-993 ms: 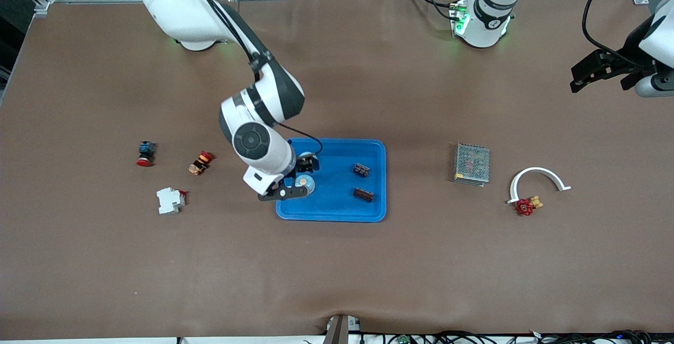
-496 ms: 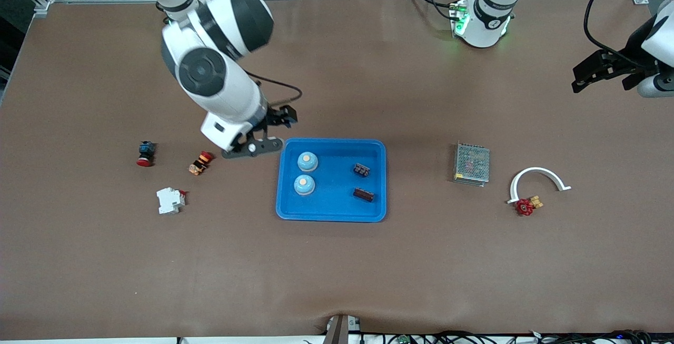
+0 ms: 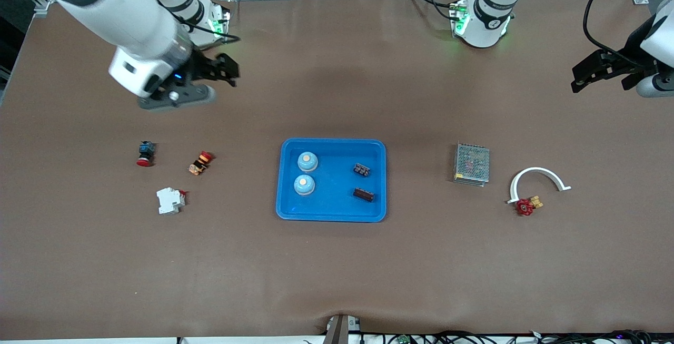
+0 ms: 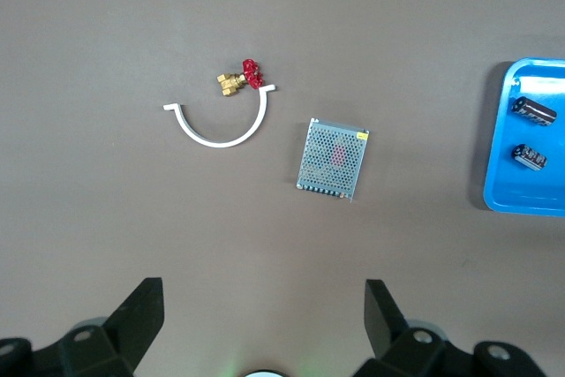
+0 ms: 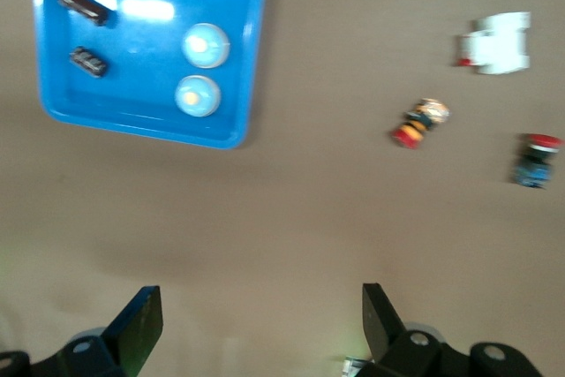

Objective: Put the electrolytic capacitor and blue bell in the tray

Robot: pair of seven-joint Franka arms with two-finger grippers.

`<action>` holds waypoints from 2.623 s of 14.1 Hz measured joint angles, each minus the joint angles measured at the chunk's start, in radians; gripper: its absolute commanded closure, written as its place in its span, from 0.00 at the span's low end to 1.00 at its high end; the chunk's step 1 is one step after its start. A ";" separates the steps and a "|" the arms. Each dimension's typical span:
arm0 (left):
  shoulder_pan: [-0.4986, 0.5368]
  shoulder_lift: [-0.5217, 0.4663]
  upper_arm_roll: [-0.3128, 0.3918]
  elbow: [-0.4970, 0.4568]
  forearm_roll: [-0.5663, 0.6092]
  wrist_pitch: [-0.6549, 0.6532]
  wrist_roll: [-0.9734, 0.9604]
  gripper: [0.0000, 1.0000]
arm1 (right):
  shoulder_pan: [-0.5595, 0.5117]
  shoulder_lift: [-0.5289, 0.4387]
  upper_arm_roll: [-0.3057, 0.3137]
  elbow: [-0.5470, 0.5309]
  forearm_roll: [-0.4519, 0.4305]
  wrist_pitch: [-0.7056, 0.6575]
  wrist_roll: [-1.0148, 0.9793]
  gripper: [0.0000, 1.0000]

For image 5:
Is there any white circuit breaker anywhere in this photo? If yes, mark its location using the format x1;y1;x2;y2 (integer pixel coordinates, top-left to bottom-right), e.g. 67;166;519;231
454;11;532;76

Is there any red yellow selector switch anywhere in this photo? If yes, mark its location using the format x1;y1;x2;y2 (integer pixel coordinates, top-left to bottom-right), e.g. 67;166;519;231
389;97;451;150

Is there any blue desk bell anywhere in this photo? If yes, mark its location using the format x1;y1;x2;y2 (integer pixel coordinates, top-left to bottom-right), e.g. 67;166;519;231
182;22;232;70
174;74;222;118

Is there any blue plastic tray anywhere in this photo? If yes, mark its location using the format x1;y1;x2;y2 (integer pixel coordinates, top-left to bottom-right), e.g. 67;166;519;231
29;0;266;151

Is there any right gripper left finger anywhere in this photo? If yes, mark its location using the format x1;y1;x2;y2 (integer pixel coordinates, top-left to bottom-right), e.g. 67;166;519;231
0;285;165;377

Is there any red push button blue body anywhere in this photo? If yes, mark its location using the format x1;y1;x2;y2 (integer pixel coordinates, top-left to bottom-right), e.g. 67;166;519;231
511;132;565;188

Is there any black electrolytic capacitor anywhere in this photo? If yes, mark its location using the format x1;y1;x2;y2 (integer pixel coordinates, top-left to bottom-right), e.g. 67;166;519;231
69;45;109;79

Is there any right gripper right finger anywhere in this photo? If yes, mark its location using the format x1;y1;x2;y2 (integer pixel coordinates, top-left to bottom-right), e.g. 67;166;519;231
359;282;545;377

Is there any brown electrolytic capacitor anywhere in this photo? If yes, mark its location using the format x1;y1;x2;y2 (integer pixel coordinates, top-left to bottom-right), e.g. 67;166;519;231
56;0;111;27

